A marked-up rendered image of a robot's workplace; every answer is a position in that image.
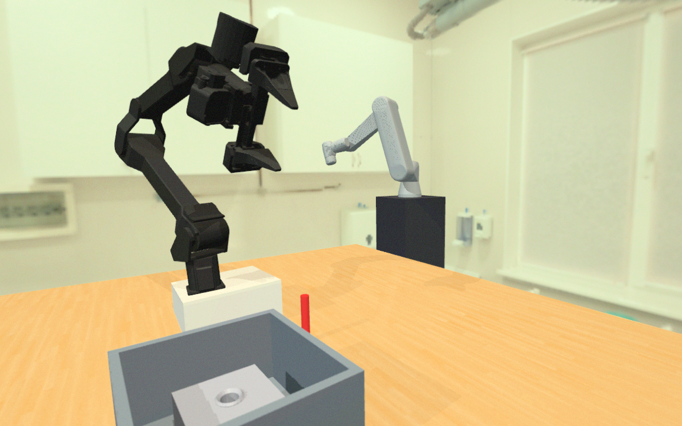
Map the red peg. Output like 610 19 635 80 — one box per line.
300 294 310 333

